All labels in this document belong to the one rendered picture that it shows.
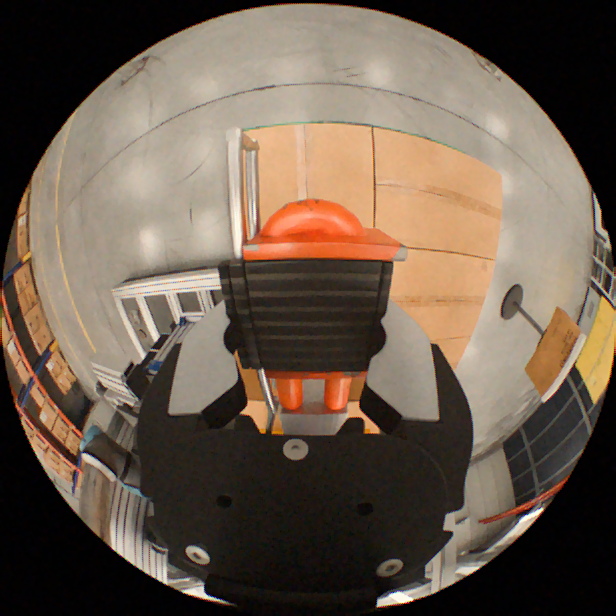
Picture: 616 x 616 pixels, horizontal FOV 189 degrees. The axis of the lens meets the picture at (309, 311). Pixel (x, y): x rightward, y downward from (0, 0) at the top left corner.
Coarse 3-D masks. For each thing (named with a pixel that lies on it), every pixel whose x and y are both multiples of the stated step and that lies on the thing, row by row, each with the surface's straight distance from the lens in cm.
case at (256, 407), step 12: (240, 372) 51; (252, 372) 50; (252, 384) 48; (360, 384) 47; (252, 396) 46; (348, 396) 45; (252, 408) 48; (264, 408) 46; (348, 408) 46; (264, 420) 51; (276, 420) 50; (372, 432) 60
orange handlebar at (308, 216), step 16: (288, 208) 11; (304, 208) 10; (320, 208) 10; (336, 208) 11; (272, 224) 11; (288, 224) 10; (304, 224) 10; (320, 224) 10; (336, 224) 10; (352, 224) 11; (288, 384) 16; (336, 384) 16; (288, 400) 18; (336, 400) 18
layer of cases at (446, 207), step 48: (288, 144) 66; (336, 144) 66; (384, 144) 70; (432, 144) 78; (288, 192) 64; (336, 192) 64; (384, 192) 67; (432, 192) 75; (480, 192) 90; (432, 240) 76; (480, 240) 91; (432, 288) 83; (480, 288) 100; (432, 336) 98
